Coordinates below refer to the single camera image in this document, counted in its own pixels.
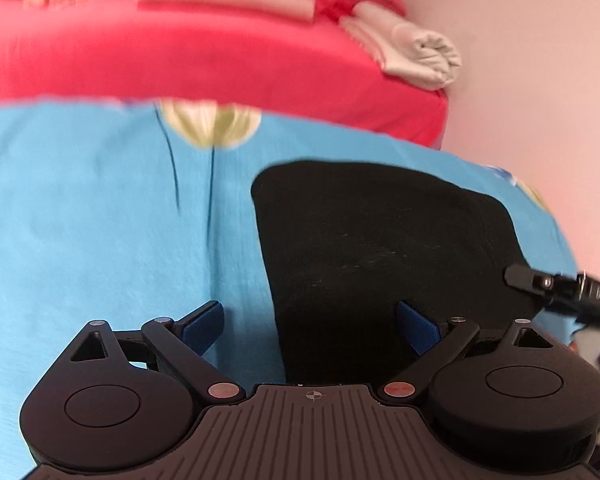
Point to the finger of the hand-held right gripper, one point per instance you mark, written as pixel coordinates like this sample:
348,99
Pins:
535,279

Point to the blue floral bed sheet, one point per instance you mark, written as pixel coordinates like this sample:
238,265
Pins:
95,210

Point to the red bed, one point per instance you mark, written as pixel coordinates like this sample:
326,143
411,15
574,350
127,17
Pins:
205,55

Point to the black pants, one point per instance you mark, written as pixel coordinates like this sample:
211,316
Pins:
385,260

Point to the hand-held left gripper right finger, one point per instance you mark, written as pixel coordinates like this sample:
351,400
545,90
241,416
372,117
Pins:
419,327

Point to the folded cream blanket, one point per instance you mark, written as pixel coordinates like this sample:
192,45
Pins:
410,45

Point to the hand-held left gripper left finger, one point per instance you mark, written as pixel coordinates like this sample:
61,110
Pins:
202,325

